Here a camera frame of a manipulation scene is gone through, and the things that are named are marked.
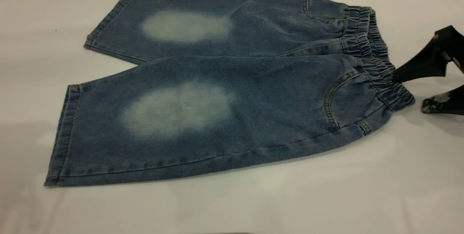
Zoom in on blue denim pants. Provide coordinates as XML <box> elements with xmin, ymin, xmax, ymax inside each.
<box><xmin>44</xmin><ymin>0</ymin><xmax>416</xmax><ymax>187</ymax></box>

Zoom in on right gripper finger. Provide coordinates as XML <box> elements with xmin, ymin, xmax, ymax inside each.
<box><xmin>393</xmin><ymin>25</ymin><xmax>464</xmax><ymax>83</ymax></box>
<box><xmin>422</xmin><ymin>85</ymin><xmax>464</xmax><ymax>115</ymax></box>

